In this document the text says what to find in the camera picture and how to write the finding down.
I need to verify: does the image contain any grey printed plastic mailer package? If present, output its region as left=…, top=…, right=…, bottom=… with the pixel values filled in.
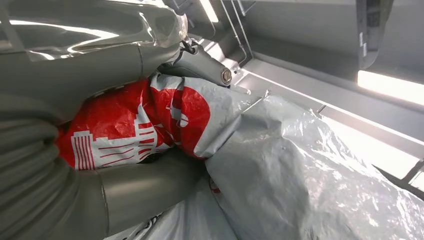
left=55, top=72, right=424, bottom=240

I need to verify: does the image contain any ceiling light strip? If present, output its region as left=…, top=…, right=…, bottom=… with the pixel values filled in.
left=198, top=0, right=220, bottom=24

